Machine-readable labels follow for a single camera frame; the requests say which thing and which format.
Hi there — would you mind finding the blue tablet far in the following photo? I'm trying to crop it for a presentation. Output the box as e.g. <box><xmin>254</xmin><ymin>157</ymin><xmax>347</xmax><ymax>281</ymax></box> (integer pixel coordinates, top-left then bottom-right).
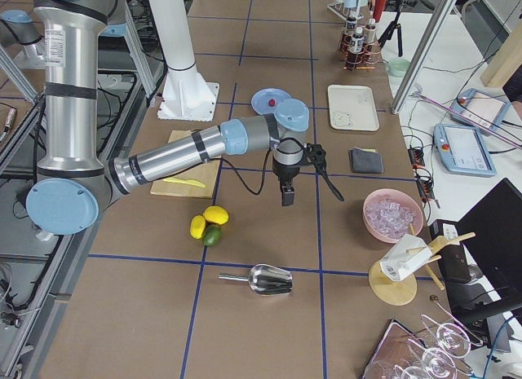
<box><xmin>451</xmin><ymin>88</ymin><xmax>511</xmax><ymax>131</ymax></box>

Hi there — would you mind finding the black tripod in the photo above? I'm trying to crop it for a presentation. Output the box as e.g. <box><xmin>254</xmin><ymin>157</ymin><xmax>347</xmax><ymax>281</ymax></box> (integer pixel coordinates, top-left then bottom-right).
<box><xmin>378</xmin><ymin>0</ymin><xmax>404</xmax><ymax>57</ymax></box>

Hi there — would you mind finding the cream bear tray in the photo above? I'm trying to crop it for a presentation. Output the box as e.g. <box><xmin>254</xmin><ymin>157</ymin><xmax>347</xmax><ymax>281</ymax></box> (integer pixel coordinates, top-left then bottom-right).
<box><xmin>327</xmin><ymin>85</ymin><xmax>379</xmax><ymax>132</ymax></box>

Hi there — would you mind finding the yellow lemon elongated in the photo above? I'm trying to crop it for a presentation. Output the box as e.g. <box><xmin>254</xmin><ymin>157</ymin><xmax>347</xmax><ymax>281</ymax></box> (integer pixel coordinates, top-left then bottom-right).
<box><xmin>189</xmin><ymin>214</ymin><xmax>206</xmax><ymax>240</ymax></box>

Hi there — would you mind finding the wine glass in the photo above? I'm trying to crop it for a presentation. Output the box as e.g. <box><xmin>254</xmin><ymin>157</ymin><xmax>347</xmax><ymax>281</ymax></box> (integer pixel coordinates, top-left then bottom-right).
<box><xmin>406</xmin><ymin>338</ymin><xmax>471</xmax><ymax>378</ymax></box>
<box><xmin>420</xmin><ymin>314</ymin><xmax>484</xmax><ymax>359</ymax></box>

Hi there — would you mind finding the white cup rack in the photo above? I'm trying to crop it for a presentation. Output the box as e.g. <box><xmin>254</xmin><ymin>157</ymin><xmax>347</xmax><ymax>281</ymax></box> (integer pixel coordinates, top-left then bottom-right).
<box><xmin>327</xmin><ymin>0</ymin><xmax>369</xmax><ymax>20</ymax></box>

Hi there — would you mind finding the red bottle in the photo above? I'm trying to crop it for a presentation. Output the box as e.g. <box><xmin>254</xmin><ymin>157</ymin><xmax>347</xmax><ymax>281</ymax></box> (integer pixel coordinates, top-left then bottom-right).
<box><xmin>373</xmin><ymin>0</ymin><xmax>387</xmax><ymax>23</ymax></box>

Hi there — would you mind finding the aluminium frame post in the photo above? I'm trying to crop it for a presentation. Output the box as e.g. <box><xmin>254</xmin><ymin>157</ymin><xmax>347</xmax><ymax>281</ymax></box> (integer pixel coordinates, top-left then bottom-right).
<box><xmin>391</xmin><ymin>0</ymin><xmax>457</xmax><ymax>114</ymax></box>

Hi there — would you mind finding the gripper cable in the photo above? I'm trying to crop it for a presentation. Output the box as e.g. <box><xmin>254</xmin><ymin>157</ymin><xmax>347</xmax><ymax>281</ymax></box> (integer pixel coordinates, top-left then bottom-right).
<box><xmin>219</xmin><ymin>137</ymin><xmax>346</xmax><ymax>203</ymax></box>

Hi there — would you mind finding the tea bottle front of rack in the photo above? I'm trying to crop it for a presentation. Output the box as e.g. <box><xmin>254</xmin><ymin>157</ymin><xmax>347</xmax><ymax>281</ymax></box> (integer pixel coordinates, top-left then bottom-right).
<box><xmin>345</xmin><ymin>27</ymin><xmax>364</xmax><ymax>70</ymax></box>

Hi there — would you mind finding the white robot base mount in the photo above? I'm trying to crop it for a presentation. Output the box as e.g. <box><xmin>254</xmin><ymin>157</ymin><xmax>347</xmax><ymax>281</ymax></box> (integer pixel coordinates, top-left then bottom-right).
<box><xmin>148</xmin><ymin>0</ymin><xmax>219</xmax><ymax>121</ymax></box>

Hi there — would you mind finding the green lime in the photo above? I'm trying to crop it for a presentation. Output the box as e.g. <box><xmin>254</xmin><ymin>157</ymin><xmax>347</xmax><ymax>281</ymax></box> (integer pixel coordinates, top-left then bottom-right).
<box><xmin>201</xmin><ymin>224</ymin><xmax>222</xmax><ymax>247</ymax></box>

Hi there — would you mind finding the green bowl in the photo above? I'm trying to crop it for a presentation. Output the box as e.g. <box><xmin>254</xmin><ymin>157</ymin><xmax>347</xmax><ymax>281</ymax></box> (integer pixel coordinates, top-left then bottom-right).
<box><xmin>387</xmin><ymin>57</ymin><xmax>410</xmax><ymax>77</ymax></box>

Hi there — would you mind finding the tea bottle right of rack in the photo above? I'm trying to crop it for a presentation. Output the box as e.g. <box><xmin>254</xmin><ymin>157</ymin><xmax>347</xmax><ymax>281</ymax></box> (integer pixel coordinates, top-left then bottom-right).
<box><xmin>363</xmin><ymin>18</ymin><xmax>376</xmax><ymax>50</ymax></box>

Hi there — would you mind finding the black monitor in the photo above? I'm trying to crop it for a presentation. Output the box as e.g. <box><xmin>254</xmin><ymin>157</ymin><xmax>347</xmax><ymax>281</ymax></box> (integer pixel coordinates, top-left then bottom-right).
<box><xmin>454</xmin><ymin>178</ymin><xmax>521</xmax><ymax>324</ymax></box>

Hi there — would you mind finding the yellow plastic knife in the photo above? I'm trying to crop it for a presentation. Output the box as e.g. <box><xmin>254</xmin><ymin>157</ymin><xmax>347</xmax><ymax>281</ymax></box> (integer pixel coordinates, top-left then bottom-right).
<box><xmin>162</xmin><ymin>177</ymin><xmax>206</xmax><ymax>188</ymax></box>

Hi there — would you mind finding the blue plate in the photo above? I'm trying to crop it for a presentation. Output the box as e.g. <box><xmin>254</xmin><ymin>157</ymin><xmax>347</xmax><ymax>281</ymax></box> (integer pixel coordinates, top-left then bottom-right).
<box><xmin>250</xmin><ymin>88</ymin><xmax>291</xmax><ymax>115</ymax></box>

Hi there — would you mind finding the wooden cutting board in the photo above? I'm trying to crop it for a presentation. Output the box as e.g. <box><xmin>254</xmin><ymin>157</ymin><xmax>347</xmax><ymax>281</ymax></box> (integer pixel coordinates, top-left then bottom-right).
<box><xmin>149</xmin><ymin>130</ymin><xmax>223</xmax><ymax>200</ymax></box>

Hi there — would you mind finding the steel ice scoop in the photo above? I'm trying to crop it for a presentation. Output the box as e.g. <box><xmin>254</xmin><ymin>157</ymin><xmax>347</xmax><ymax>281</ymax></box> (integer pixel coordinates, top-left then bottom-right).
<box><xmin>219</xmin><ymin>264</ymin><xmax>293</xmax><ymax>296</ymax></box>

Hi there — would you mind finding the yellow lemon round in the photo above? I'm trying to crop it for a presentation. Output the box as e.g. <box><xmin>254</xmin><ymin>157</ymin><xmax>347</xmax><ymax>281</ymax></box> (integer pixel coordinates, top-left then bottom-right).
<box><xmin>203</xmin><ymin>205</ymin><xmax>229</xmax><ymax>225</ymax></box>

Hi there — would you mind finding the blue tablet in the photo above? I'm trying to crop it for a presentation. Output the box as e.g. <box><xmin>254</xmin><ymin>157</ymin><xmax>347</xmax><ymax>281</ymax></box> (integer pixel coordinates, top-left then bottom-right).
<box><xmin>451</xmin><ymin>88</ymin><xmax>511</xmax><ymax>131</ymax></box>
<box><xmin>433</xmin><ymin>124</ymin><xmax>497</xmax><ymax>177</ymax></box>

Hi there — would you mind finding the wooden stand base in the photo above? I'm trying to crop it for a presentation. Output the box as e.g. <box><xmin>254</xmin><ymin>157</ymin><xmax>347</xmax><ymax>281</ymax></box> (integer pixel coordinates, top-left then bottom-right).
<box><xmin>369</xmin><ymin>232</ymin><xmax>476</xmax><ymax>306</ymax></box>

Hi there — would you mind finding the copper wire bottle rack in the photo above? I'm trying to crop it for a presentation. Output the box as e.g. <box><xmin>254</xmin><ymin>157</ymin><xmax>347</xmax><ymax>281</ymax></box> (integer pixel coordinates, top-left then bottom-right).
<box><xmin>338</xmin><ymin>14</ymin><xmax>380</xmax><ymax>71</ymax></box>

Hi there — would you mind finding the tea bottle left of rack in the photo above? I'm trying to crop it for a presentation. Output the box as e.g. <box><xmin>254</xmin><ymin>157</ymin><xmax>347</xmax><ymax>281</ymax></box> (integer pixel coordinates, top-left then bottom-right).
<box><xmin>339</xmin><ymin>10</ymin><xmax>358</xmax><ymax>53</ymax></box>

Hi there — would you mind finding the wine glass far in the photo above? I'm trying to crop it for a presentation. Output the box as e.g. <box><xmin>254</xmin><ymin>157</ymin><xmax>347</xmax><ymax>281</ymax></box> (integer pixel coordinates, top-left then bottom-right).
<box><xmin>406</xmin><ymin>338</ymin><xmax>471</xmax><ymax>378</ymax></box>

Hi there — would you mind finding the pink bowl of ice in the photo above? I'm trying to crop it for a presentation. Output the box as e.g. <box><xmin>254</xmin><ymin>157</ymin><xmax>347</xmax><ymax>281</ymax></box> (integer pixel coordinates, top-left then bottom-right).
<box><xmin>362</xmin><ymin>188</ymin><xmax>424</xmax><ymax>243</ymax></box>

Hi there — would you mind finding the white paper carton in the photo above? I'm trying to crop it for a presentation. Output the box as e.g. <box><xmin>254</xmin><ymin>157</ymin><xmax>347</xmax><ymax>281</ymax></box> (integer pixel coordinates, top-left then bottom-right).
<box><xmin>379</xmin><ymin>234</ymin><xmax>432</xmax><ymax>282</ymax></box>

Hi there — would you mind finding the wine glass near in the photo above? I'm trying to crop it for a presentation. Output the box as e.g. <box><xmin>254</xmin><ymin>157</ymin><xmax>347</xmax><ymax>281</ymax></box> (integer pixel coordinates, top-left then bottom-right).
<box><xmin>420</xmin><ymin>314</ymin><xmax>484</xmax><ymax>359</ymax></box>

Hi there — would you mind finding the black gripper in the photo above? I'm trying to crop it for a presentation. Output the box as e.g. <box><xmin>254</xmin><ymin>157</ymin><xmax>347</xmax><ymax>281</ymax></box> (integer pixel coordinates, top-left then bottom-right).
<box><xmin>272</xmin><ymin>161</ymin><xmax>300</xmax><ymax>206</ymax></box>

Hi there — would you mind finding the blue tablet near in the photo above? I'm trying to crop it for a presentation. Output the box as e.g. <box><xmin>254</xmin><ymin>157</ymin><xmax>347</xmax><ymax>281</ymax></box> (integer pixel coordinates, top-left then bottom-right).
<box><xmin>433</xmin><ymin>124</ymin><xmax>497</xmax><ymax>177</ymax></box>

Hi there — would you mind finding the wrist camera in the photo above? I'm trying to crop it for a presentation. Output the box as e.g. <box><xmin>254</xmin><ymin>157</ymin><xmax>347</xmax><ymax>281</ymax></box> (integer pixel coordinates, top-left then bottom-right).
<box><xmin>303</xmin><ymin>143</ymin><xmax>327</xmax><ymax>173</ymax></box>

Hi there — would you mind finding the tea bottle of rack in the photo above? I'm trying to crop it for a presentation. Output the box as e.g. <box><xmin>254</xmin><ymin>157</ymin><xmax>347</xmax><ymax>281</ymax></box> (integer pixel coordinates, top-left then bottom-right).
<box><xmin>339</xmin><ymin>10</ymin><xmax>358</xmax><ymax>53</ymax></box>
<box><xmin>345</xmin><ymin>27</ymin><xmax>364</xmax><ymax>70</ymax></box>
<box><xmin>363</xmin><ymin>18</ymin><xmax>376</xmax><ymax>50</ymax></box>

